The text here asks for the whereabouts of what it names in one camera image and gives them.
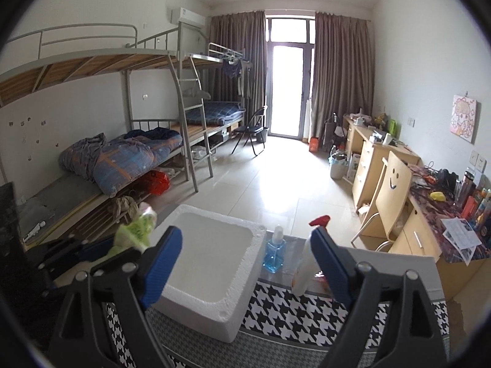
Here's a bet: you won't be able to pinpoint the brown curtain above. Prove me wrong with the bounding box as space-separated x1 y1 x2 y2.
310 12 374 139
207 10 267 119

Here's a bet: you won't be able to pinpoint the left brown curtain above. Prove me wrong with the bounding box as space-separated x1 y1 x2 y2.
207 10 267 119

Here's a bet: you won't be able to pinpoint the far wooden desk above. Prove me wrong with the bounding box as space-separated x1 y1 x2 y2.
344 117 420 210

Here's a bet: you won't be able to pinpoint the blue plaid quilt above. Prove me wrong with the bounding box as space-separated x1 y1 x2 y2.
58 127 183 198

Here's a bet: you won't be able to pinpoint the red plastic bag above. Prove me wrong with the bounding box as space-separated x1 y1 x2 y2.
137 170 171 195

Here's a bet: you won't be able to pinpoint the papers on desk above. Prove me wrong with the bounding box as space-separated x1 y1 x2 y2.
441 218 482 265

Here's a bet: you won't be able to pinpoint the balcony glass door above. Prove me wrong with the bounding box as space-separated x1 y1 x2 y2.
265 15 315 141

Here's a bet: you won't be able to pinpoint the near wooden desk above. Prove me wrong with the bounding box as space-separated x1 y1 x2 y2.
389 164 490 300

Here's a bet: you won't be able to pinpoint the right brown curtain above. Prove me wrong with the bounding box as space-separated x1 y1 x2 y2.
310 12 374 139

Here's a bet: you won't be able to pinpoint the white styrofoam box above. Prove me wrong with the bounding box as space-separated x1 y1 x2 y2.
150 204 266 343

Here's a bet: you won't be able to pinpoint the wooden desk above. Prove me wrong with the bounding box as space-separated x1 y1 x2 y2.
344 117 420 210
389 164 490 300

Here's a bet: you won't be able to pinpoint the yellow object on desk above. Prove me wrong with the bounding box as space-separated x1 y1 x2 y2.
429 191 446 202

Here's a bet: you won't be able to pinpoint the orange box by door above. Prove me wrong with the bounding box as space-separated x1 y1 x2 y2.
309 137 319 153

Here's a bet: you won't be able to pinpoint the white red pump bottle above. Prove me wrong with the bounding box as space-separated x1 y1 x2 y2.
291 236 330 297

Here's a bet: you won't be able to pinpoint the wooden smiley face chair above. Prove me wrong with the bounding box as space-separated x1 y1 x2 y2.
350 152 412 252

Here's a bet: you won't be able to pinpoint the blue liquid spray bottle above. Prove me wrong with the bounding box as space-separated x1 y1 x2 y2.
263 225 286 273

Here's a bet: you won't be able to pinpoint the green white soft object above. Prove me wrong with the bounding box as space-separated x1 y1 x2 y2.
106 202 157 258

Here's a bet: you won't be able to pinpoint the metal bunk bed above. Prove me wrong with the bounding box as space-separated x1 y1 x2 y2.
1 24 206 248
168 21 254 154

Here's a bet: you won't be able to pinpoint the far metal bunk bed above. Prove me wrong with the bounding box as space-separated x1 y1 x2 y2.
168 21 254 154

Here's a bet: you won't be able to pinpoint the white air conditioner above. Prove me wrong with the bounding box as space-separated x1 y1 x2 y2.
171 8 207 28

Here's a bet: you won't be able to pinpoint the pink cartoon wall picture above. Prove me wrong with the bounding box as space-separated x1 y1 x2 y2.
449 95 477 143

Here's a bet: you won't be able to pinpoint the black folding chair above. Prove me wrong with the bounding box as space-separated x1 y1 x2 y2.
231 105 268 157

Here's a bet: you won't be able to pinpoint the white bucket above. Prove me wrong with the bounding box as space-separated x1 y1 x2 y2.
329 151 349 180

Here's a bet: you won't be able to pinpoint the near metal bunk bed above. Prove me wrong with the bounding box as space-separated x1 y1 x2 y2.
1 24 206 248

